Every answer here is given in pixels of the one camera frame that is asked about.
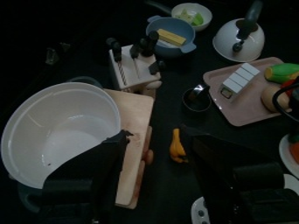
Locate light wooden box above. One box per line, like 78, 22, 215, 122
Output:
102, 87, 157, 210

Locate yellow toy butter stick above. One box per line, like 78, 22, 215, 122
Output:
155, 28, 187, 47

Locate red drawer with wooden knob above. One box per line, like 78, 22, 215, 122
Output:
133, 125, 155, 205

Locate green and yellow toy vegetable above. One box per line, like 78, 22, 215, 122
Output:
265, 62, 299, 85

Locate black cable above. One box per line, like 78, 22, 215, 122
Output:
271, 82, 299, 122

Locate beige round toy food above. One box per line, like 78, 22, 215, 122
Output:
261, 84, 293, 114

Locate yellow toy bell pepper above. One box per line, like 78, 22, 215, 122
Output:
169, 128, 190, 164

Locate white sliced toy block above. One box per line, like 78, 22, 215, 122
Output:
218, 62, 262, 103

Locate white toy egg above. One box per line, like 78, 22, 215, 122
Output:
145, 80, 165, 90

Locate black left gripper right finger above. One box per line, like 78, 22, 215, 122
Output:
181, 124, 299, 224

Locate pink rectangular tray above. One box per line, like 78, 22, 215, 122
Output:
202, 56, 299, 127

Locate black handled toy knife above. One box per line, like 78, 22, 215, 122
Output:
129, 38, 149, 60
147, 59, 167, 76
106, 37, 123, 63
142, 30, 162, 58

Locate white wooden knife block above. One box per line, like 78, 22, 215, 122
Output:
107, 44, 163, 91

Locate large white bowl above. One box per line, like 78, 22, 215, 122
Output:
0, 81, 123, 190

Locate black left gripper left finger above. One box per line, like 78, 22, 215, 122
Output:
39, 129, 134, 224

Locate white kettle with dark handle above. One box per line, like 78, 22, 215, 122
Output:
211, 0, 267, 63

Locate small black measuring cup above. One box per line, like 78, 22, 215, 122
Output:
182, 82, 214, 113

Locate light blue pot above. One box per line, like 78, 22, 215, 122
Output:
146, 15, 198, 59

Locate small white bowl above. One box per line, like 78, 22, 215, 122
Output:
171, 3, 214, 32

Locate bright green toy food piece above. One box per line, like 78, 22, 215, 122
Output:
191, 11, 206, 26

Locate red toy food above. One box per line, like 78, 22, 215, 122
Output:
279, 78, 299, 97

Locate pale green toy food piece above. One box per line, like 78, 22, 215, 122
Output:
177, 8, 197, 25

